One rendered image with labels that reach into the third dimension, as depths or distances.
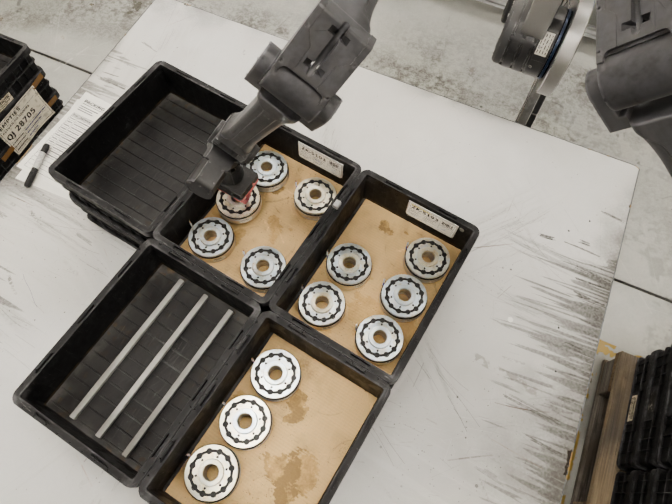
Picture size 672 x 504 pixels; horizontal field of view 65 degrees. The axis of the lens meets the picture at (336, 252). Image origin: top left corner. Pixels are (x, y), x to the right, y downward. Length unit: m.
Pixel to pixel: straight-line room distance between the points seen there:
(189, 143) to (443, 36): 1.80
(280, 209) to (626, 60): 0.88
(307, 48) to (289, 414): 0.74
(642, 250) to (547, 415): 1.31
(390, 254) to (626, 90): 0.76
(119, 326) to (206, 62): 0.89
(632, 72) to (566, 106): 2.22
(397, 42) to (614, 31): 2.28
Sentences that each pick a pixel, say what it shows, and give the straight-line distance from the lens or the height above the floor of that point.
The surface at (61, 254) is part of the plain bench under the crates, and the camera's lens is 1.52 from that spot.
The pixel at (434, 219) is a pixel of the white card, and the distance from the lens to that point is 1.22.
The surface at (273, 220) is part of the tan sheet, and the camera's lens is 1.27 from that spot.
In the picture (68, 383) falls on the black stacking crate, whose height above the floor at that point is 0.83.
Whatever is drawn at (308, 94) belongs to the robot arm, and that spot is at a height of 1.46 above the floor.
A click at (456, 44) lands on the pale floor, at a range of 2.90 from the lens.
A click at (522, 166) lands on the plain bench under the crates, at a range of 1.61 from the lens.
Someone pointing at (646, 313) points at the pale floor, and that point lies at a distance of 2.42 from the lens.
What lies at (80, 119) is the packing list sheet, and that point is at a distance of 1.73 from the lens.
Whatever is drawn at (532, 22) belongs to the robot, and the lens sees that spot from 1.18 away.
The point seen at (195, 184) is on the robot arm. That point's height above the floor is 1.08.
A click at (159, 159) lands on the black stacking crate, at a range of 1.41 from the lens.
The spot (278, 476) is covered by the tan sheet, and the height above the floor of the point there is 0.83.
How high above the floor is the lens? 1.95
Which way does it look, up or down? 65 degrees down
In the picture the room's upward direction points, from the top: 4 degrees clockwise
